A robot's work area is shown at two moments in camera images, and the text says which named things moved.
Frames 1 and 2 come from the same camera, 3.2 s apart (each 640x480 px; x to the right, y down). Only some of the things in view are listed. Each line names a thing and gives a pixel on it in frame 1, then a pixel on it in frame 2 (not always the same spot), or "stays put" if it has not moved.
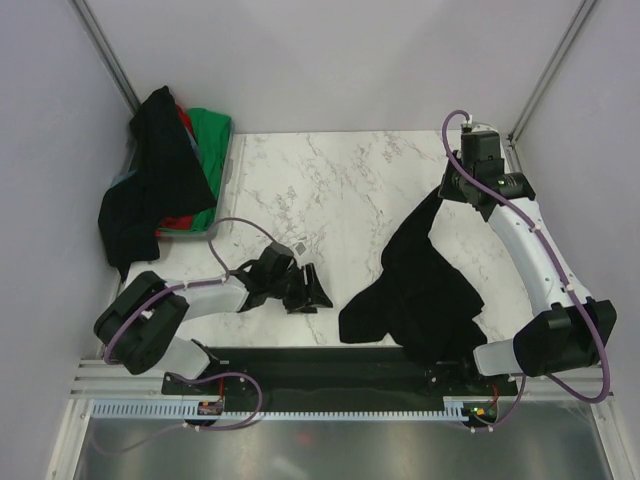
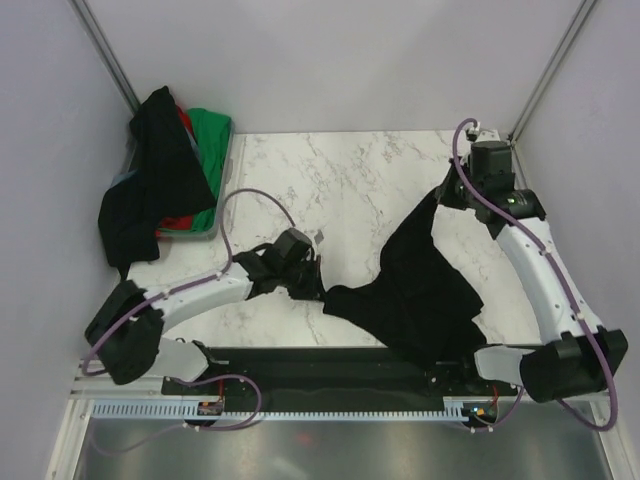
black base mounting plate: [336, 375] stays put
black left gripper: [312, 293] to [314, 288]
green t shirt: [210, 133] stays put
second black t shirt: [169, 182] stays put
